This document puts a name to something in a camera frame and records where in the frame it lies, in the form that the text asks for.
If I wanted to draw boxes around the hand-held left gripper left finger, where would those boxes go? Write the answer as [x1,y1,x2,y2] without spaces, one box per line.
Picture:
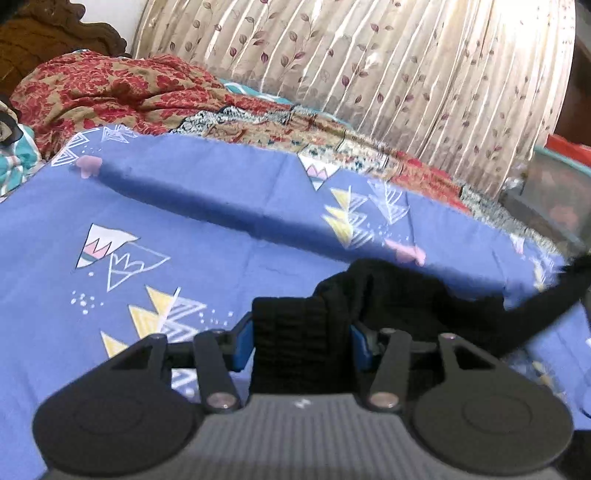
[110,318,254,412]

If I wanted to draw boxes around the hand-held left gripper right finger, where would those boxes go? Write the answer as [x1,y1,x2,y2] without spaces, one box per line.
[349,322,496,412]

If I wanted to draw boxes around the black pants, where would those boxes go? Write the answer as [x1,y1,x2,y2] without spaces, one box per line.
[249,253,591,398]

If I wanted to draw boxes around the blue printed bedsheet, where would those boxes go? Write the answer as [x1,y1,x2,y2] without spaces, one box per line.
[0,124,591,467]

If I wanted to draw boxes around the patchwork patterned quilt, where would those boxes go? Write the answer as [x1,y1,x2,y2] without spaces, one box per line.
[173,102,525,234]

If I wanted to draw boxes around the clear storage box teal lid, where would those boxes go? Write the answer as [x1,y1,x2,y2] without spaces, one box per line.
[502,144,591,260]

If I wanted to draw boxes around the red floral blanket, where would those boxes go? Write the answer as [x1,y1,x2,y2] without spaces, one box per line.
[9,50,296,160]

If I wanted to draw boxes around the beige leaf print curtain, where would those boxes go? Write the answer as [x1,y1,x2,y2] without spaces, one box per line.
[130,0,576,200]

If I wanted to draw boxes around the teal patterned cloth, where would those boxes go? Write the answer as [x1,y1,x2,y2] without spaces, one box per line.
[0,124,48,200]

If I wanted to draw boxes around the red cloth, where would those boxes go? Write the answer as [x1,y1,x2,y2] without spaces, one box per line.
[547,134,591,158]

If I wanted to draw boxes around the carved wooden headboard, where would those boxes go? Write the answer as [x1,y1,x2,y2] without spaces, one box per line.
[0,0,129,95]

